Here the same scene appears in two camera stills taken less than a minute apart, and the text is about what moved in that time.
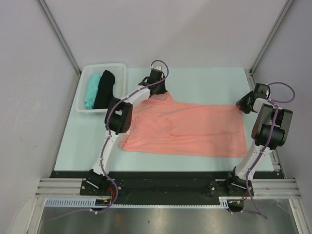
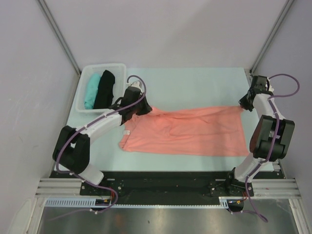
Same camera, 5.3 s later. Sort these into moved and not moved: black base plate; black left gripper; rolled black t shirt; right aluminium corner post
Moved: black left gripper
Not moved: right aluminium corner post; black base plate; rolled black t shirt
